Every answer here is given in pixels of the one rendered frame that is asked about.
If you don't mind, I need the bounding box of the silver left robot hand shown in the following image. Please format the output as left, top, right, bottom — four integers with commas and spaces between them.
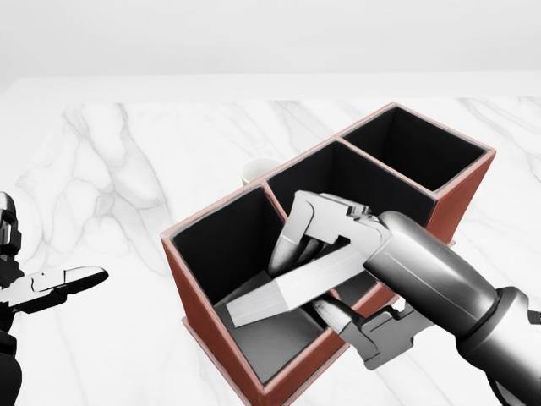
0, 192, 110, 332

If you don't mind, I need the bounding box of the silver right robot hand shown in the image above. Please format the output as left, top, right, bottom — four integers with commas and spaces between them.
267, 189, 497, 371

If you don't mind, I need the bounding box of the grey book with white pages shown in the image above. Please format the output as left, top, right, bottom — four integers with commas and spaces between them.
213, 243, 369, 329

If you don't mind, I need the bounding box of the red-brown desk caddy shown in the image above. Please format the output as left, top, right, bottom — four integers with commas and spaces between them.
160, 101, 497, 406

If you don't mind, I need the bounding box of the white mug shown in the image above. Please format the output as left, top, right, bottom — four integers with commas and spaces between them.
241, 156, 282, 187

